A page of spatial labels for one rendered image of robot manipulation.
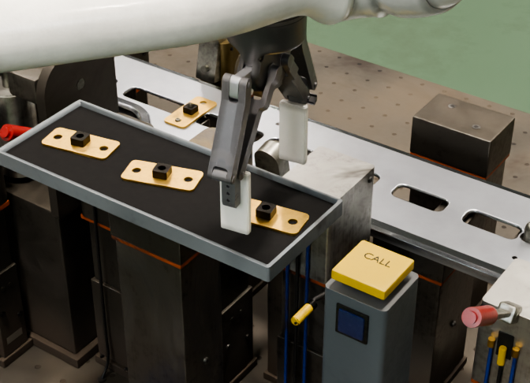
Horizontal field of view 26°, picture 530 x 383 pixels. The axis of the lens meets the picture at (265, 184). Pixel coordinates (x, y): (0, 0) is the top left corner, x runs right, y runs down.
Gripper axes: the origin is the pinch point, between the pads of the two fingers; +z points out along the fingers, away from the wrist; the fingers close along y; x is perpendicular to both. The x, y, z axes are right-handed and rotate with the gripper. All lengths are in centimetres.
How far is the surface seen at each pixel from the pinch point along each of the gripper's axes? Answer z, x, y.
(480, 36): 119, 44, 275
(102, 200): 4.0, 16.6, -4.7
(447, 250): 19.7, -13.8, 22.7
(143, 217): 4.0, 11.3, -5.6
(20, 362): 50, 44, 10
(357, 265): 4.1, -11.4, -3.4
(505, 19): 119, 40, 292
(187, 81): 20, 35, 47
